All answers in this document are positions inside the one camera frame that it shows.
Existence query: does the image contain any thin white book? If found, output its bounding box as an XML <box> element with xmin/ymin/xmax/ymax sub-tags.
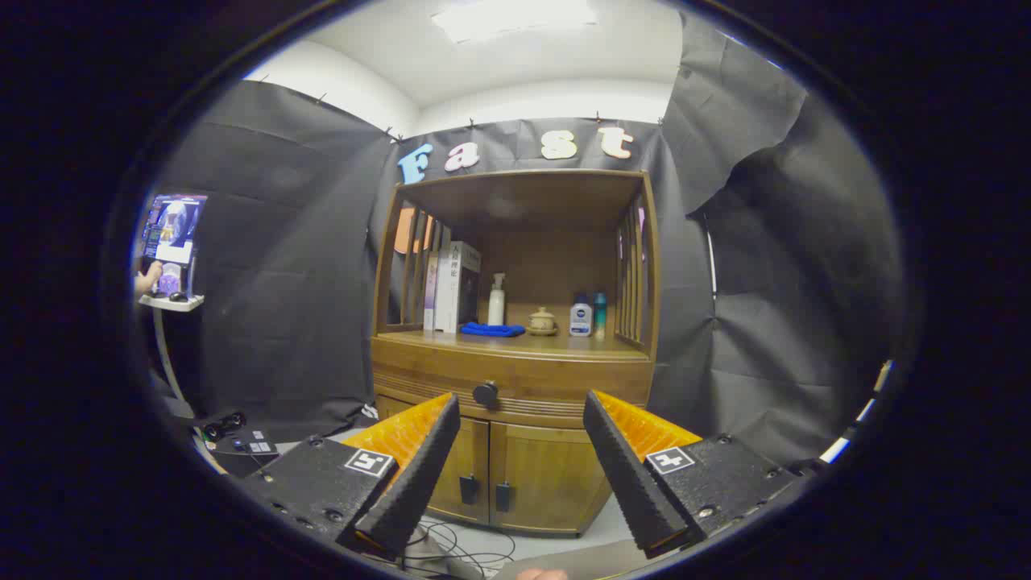
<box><xmin>435</xmin><ymin>246</ymin><xmax>452</xmax><ymax>334</ymax></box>

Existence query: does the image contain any wooden drawer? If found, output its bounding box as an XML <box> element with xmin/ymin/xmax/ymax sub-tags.
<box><xmin>371</xmin><ymin>338</ymin><xmax>655</xmax><ymax>429</ymax></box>

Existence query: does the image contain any thin purple book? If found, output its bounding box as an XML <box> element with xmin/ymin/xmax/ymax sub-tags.
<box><xmin>424</xmin><ymin>251</ymin><xmax>440</xmax><ymax>333</ymax></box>

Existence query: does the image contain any white frame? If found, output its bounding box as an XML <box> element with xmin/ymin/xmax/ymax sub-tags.
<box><xmin>820</xmin><ymin>358</ymin><xmax>895</xmax><ymax>466</ymax></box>

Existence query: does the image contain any wooden countertop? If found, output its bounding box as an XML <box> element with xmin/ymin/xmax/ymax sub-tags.
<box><xmin>383</xmin><ymin>325</ymin><xmax>647</xmax><ymax>360</ymax></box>

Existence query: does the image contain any wooden cabinet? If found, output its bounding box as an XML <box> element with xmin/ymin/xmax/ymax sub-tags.
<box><xmin>369</xmin><ymin>168</ymin><xmax>663</xmax><ymax>538</ymax></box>

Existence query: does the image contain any thick white book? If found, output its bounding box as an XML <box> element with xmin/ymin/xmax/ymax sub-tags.
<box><xmin>441</xmin><ymin>241</ymin><xmax>482</xmax><ymax>334</ymax></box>

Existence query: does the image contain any grey stand pole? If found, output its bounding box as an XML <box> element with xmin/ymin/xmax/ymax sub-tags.
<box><xmin>153</xmin><ymin>310</ymin><xmax>191</xmax><ymax>405</ymax></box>

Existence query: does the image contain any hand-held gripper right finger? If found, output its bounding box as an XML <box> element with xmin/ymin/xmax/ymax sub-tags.
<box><xmin>583</xmin><ymin>390</ymin><xmax>806</xmax><ymax>559</ymax></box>

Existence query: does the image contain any black floor device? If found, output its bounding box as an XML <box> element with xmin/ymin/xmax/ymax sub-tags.
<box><xmin>193</xmin><ymin>411</ymin><xmax>279</xmax><ymax>478</ymax></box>

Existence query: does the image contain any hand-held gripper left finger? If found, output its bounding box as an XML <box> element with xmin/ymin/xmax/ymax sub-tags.
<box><xmin>240</xmin><ymin>391</ymin><xmax>462</xmax><ymax>562</ymax></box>

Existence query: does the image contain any monitor screen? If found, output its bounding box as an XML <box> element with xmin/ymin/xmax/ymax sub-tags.
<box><xmin>141</xmin><ymin>193</ymin><xmax>208</xmax><ymax>267</ymax></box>

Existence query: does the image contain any tangle of black cables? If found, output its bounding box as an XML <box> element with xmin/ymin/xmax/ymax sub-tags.
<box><xmin>403</xmin><ymin>520</ymin><xmax>516</xmax><ymax>578</ymax></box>

